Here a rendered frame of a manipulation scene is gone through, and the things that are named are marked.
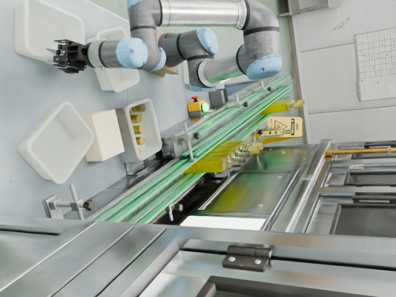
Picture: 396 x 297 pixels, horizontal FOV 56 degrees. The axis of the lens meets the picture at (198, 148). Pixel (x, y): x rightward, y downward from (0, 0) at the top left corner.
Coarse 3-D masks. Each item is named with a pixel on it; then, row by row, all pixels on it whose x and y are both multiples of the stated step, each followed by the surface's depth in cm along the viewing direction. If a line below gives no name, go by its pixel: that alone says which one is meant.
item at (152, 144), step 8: (136, 104) 143; (152, 104) 153; (128, 112) 139; (144, 112) 155; (152, 112) 153; (128, 120) 139; (144, 120) 156; (152, 120) 154; (144, 128) 157; (152, 128) 156; (136, 136) 154; (144, 136) 158; (152, 136) 157; (136, 144) 142; (144, 144) 158; (152, 144) 158; (160, 144) 157; (136, 152) 143; (144, 152) 152; (152, 152) 151
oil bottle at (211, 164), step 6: (222, 156) 160; (198, 162) 161; (204, 162) 159; (210, 162) 158; (216, 162) 156; (222, 162) 155; (228, 162) 156; (192, 168) 163; (198, 168) 162; (204, 168) 160; (210, 168) 159; (216, 168) 157; (222, 168) 156; (228, 168) 156
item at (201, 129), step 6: (282, 78) 295; (270, 84) 273; (276, 84) 267; (252, 96) 237; (258, 96) 231; (240, 102) 221; (234, 108) 206; (240, 108) 204; (222, 114) 196; (228, 114) 191; (210, 120) 185; (216, 120) 182; (222, 120) 183; (204, 126) 175; (210, 126) 171; (192, 132) 167; (198, 132) 164; (204, 132) 166; (192, 138) 157
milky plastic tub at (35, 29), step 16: (32, 0) 107; (16, 16) 108; (32, 16) 115; (48, 16) 118; (64, 16) 119; (16, 32) 108; (32, 32) 114; (48, 32) 120; (64, 32) 125; (80, 32) 123; (16, 48) 108; (32, 48) 114
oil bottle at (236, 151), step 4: (216, 148) 173; (220, 148) 172; (224, 148) 170; (228, 148) 169; (232, 148) 168; (236, 148) 167; (212, 152) 170; (216, 152) 169; (220, 152) 168; (224, 152) 167; (232, 152) 165; (236, 152) 165
